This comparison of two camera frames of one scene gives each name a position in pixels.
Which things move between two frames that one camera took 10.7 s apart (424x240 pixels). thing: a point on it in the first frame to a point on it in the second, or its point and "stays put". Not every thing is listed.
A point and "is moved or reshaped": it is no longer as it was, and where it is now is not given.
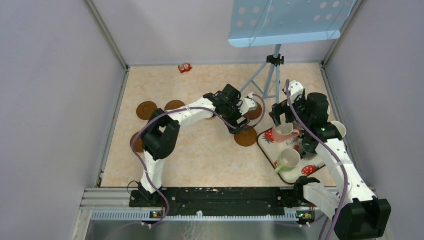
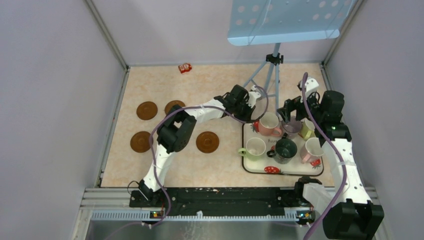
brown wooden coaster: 145,109 stays put
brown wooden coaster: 174,104 stays put
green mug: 288,160 to 255,147
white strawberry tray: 306,165 is moved or reshaped
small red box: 185,67 stays put
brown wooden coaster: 246,137 to 207,142
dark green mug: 309,144 to 285,149
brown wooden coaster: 138,143 stays put
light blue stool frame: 266,22 stays put
